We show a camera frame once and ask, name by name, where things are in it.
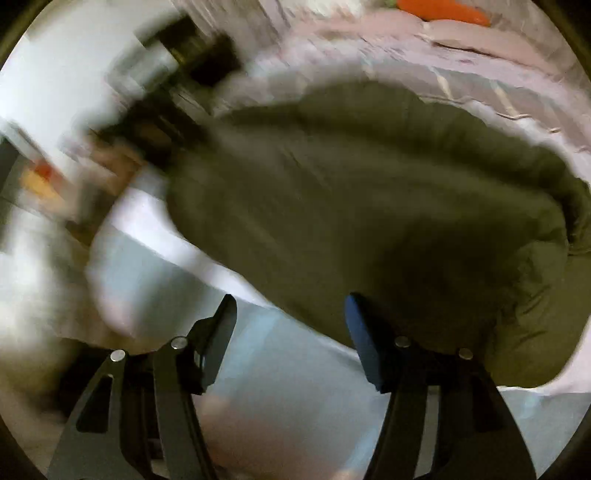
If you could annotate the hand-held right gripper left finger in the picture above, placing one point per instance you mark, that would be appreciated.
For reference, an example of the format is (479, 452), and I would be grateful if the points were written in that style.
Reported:
(217, 341)

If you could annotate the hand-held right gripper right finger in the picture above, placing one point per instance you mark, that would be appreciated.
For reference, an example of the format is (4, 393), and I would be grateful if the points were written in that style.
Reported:
(364, 341)

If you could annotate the olive green hooded jacket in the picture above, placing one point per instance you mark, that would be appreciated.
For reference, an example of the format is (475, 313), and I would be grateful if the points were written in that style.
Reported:
(369, 184)

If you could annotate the bed with patterned sheet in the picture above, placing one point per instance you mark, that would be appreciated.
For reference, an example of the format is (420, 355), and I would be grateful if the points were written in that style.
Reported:
(286, 392)

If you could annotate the dark wooden desk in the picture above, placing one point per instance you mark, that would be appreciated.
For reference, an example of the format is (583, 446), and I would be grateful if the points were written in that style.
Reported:
(207, 60)

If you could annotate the white printer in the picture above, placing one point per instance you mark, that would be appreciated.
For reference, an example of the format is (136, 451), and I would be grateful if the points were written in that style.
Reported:
(147, 64)

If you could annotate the pink pillow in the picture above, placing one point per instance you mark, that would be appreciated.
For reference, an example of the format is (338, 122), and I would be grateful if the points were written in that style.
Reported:
(489, 39)
(360, 27)

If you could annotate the orange carrot plush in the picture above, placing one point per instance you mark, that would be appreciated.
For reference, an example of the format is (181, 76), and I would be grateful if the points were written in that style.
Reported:
(443, 9)

